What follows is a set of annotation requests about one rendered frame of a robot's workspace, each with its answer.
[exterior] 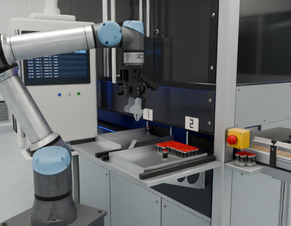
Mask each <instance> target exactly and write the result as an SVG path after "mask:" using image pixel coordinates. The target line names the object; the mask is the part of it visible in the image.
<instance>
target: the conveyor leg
mask: <svg viewBox="0 0 291 226"><path fill-rule="evenodd" d="M272 178H274V179H277V180H280V181H281V186H280V199H279V212H278V226H291V182H288V181H285V180H282V179H278V178H275V177H272Z"/></svg>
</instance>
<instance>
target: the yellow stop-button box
mask: <svg viewBox="0 0 291 226"><path fill-rule="evenodd" d="M252 134H253V130H250V129H245V128H240V127H237V128H233V129H229V130H228V136H229V135H235V136H236V138H237V143H236V144H234V145H230V144H228V146H230V147H233V148H238V149H245V148H250V147H252Z"/></svg>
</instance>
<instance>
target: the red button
mask: <svg viewBox="0 0 291 226"><path fill-rule="evenodd" d="M227 142H228V144H230V145H234V144H236V143H237V138H236V136H235V135H229V136H228V137H227Z"/></svg>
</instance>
